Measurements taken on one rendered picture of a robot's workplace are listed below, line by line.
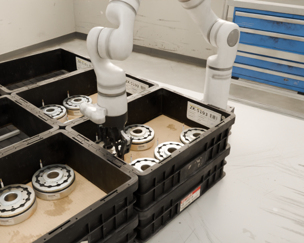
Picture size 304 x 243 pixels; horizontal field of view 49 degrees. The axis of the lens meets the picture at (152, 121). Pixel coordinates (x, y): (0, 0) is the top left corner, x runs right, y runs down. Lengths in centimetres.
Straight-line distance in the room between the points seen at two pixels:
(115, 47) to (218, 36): 49
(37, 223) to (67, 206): 8
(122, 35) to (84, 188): 38
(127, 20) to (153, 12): 341
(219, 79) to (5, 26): 343
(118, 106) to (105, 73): 9
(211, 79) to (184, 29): 283
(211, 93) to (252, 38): 162
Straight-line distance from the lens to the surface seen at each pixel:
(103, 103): 82
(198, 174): 94
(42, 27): 469
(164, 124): 112
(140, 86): 121
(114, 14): 81
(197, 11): 107
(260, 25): 278
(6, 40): 438
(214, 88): 123
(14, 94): 116
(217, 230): 96
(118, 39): 75
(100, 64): 80
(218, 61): 118
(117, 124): 84
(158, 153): 93
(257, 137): 137
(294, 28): 273
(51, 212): 83
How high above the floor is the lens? 140
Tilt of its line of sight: 30 degrees down
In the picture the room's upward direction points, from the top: 1 degrees clockwise
